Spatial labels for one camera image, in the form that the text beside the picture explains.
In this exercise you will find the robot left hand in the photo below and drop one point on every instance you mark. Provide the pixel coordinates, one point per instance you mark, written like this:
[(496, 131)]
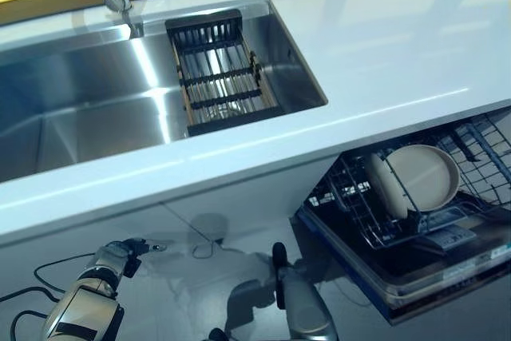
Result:
[(120, 253)]

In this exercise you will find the beige round plate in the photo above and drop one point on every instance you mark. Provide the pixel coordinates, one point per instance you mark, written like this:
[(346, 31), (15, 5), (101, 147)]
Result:
[(427, 177), (385, 189)]

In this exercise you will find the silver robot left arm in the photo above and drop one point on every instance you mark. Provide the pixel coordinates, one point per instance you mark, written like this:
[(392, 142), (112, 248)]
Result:
[(80, 309)]

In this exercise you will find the black built-in dishwasher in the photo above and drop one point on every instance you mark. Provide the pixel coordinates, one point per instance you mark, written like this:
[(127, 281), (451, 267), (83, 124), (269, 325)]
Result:
[(419, 269)]

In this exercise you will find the stainless steel sink basin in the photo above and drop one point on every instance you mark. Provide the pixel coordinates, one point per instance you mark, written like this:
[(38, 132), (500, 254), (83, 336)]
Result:
[(100, 89)]

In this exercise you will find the robot right leg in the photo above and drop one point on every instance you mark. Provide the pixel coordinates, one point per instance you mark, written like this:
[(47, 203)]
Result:
[(303, 301)]

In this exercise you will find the black sink drying rack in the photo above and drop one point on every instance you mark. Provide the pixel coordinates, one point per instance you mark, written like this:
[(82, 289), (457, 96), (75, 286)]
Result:
[(223, 77)]

